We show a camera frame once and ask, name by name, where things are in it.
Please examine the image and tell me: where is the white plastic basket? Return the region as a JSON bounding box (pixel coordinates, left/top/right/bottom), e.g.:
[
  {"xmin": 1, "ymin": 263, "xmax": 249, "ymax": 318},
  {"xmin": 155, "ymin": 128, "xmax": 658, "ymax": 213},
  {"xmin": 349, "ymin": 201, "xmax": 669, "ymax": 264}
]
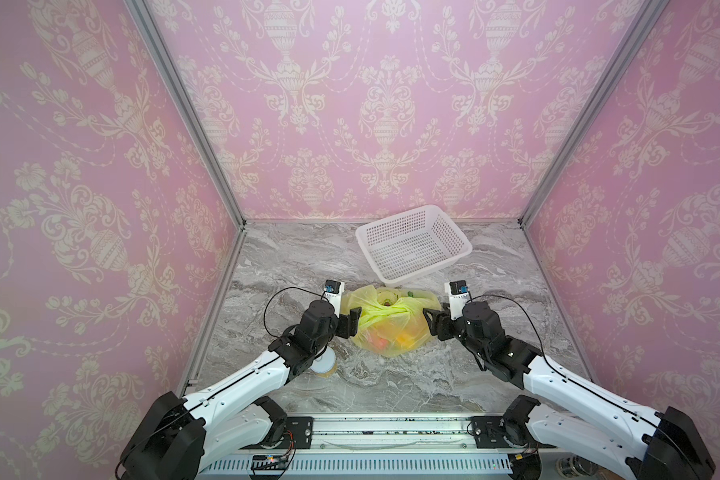
[{"xmin": 355, "ymin": 205, "xmax": 473, "ymax": 287}]

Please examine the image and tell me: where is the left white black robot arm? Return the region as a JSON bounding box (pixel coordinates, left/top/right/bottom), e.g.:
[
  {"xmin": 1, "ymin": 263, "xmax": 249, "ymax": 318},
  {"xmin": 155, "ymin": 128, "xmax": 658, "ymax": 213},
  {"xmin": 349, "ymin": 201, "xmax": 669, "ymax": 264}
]
[{"xmin": 114, "ymin": 299, "xmax": 362, "ymax": 479}]

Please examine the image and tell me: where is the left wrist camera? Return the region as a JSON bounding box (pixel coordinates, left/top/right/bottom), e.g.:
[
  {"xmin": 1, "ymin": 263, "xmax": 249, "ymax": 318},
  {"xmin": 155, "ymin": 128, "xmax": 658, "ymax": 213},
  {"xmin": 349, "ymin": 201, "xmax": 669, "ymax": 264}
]
[{"xmin": 323, "ymin": 280, "xmax": 345, "ymax": 316}]

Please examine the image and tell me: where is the metal can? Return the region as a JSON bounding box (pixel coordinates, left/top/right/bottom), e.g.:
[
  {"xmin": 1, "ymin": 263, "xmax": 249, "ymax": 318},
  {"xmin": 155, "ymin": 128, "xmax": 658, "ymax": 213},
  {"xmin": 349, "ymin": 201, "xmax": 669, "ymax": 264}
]
[{"xmin": 556, "ymin": 455, "xmax": 600, "ymax": 479}]

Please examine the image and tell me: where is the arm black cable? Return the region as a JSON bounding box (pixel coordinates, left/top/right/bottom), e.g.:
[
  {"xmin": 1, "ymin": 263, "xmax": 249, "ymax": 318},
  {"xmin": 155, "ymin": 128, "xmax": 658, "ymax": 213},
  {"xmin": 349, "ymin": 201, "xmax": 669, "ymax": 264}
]
[
  {"xmin": 262, "ymin": 286, "xmax": 328, "ymax": 340},
  {"xmin": 485, "ymin": 292, "xmax": 706, "ymax": 480}
]

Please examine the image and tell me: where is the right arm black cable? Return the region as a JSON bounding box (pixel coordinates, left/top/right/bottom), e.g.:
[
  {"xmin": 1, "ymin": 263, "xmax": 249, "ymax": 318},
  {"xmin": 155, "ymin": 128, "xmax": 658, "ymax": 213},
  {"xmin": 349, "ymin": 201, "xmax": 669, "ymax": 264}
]
[{"xmin": 485, "ymin": 292, "xmax": 706, "ymax": 480}]

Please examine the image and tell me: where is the small circuit board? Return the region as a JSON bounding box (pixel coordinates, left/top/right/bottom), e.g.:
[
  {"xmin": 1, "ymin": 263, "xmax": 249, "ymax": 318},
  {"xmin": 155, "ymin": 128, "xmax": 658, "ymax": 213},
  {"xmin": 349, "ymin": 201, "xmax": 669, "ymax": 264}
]
[{"xmin": 250, "ymin": 454, "xmax": 293, "ymax": 476}]

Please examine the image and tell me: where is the black mounting plate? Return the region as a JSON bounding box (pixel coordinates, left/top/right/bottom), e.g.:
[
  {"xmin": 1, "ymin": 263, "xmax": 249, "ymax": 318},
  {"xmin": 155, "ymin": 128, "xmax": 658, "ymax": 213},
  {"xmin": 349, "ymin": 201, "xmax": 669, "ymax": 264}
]
[
  {"xmin": 244, "ymin": 416, "xmax": 314, "ymax": 450},
  {"xmin": 466, "ymin": 415, "xmax": 552, "ymax": 451}
]

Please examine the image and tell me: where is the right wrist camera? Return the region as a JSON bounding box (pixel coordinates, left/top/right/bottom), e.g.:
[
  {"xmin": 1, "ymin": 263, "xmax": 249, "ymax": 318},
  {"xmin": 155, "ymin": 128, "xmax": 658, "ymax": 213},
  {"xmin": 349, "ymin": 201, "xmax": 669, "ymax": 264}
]
[{"xmin": 445, "ymin": 280, "xmax": 471, "ymax": 320}]

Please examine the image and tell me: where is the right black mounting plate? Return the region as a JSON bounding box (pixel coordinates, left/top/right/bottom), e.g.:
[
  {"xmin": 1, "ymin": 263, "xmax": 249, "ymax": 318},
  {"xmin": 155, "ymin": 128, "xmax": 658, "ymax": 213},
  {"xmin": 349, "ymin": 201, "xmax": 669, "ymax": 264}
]
[{"xmin": 466, "ymin": 415, "xmax": 552, "ymax": 451}]

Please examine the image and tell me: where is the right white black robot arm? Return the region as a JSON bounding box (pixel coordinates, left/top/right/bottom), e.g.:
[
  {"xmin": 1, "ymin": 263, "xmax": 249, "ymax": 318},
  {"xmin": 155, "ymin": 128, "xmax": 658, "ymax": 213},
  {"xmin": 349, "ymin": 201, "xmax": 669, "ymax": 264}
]
[{"xmin": 423, "ymin": 294, "xmax": 716, "ymax": 479}]

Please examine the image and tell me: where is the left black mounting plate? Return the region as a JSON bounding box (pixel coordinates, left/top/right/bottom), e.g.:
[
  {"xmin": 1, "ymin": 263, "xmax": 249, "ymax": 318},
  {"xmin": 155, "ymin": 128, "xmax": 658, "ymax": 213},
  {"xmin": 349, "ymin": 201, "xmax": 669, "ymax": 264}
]
[{"xmin": 244, "ymin": 416, "xmax": 314, "ymax": 450}]

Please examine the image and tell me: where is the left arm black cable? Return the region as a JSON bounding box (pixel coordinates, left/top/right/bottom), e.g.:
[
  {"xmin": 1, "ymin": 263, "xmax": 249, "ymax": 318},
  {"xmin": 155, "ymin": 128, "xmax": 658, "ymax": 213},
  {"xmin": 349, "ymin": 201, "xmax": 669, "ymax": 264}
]
[{"xmin": 262, "ymin": 286, "xmax": 328, "ymax": 340}]

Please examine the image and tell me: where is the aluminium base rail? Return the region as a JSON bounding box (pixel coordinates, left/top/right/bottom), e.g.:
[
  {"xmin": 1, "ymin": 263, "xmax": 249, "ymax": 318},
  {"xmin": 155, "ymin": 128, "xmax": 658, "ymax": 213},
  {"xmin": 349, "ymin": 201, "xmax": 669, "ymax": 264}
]
[{"xmin": 197, "ymin": 411, "xmax": 637, "ymax": 478}]

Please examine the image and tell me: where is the yellow-green plastic bag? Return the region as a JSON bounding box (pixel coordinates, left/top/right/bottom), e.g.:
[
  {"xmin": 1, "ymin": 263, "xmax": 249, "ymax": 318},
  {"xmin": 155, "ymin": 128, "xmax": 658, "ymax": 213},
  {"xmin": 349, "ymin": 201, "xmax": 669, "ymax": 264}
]
[{"xmin": 341, "ymin": 285, "xmax": 441, "ymax": 358}]

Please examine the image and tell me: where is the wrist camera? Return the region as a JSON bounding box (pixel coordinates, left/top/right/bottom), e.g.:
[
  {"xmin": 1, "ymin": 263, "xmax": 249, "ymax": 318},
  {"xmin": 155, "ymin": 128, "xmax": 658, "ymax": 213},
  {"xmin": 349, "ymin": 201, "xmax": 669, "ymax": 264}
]
[
  {"xmin": 323, "ymin": 280, "xmax": 345, "ymax": 316},
  {"xmin": 445, "ymin": 280, "xmax": 471, "ymax": 320}
]

